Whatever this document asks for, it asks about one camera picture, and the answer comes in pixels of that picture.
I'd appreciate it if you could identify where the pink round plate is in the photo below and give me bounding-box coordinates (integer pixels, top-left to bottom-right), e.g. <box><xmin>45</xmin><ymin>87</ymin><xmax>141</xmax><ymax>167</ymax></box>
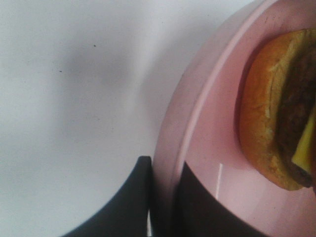
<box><xmin>151</xmin><ymin>0</ymin><xmax>316</xmax><ymax>237</ymax></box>

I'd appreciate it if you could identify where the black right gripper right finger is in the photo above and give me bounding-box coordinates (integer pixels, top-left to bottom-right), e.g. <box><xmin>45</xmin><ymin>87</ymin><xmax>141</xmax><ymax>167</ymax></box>
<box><xmin>172</xmin><ymin>164</ymin><xmax>265</xmax><ymax>237</ymax></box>

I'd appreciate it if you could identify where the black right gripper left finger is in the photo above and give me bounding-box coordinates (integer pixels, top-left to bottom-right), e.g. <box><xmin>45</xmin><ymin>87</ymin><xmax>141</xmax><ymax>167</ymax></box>
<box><xmin>65</xmin><ymin>156</ymin><xmax>152</xmax><ymax>237</ymax></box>

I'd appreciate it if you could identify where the burger with lettuce and cheese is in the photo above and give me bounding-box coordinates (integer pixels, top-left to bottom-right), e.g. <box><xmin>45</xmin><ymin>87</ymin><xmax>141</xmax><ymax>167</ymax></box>
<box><xmin>239</xmin><ymin>28</ymin><xmax>316</xmax><ymax>191</ymax></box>

